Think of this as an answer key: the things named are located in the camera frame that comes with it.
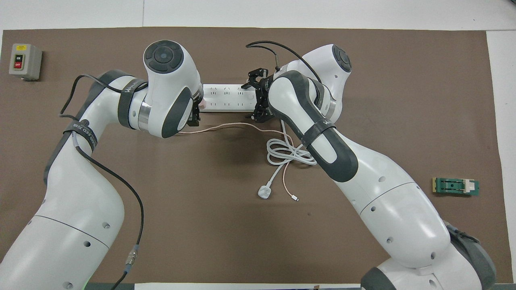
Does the brown table mat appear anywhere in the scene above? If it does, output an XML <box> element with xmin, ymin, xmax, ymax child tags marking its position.
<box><xmin>0</xmin><ymin>27</ymin><xmax>513</xmax><ymax>284</ymax></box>

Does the white power strip cord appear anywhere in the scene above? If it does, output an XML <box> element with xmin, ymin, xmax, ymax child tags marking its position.
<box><xmin>258</xmin><ymin>120</ymin><xmax>319</xmax><ymax>199</ymax></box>

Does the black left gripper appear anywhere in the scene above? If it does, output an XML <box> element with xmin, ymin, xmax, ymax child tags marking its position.
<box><xmin>188</xmin><ymin>101</ymin><xmax>201</xmax><ymax>125</ymax></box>

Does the grey on-off switch box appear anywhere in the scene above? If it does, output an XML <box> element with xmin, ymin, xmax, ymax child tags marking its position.
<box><xmin>9</xmin><ymin>43</ymin><xmax>43</xmax><ymax>81</ymax></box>

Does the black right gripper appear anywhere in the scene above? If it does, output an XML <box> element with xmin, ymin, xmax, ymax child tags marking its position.
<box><xmin>241</xmin><ymin>68</ymin><xmax>279</xmax><ymax>123</ymax></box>

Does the green circuit board module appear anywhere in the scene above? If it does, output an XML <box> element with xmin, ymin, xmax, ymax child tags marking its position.
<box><xmin>432</xmin><ymin>177</ymin><xmax>480</xmax><ymax>197</ymax></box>

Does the white power strip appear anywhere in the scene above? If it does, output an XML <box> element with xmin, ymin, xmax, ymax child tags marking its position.
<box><xmin>200</xmin><ymin>84</ymin><xmax>260</xmax><ymax>112</ymax></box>

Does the pink charging cable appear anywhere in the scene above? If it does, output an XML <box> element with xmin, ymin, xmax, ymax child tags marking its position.
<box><xmin>177</xmin><ymin>122</ymin><xmax>300</xmax><ymax>201</ymax></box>

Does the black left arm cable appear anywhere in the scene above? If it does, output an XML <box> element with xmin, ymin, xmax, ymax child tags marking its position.
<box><xmin>60</xmin><ymin>75</ymin><xmax>149</xmax><ymax>290</ymax></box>

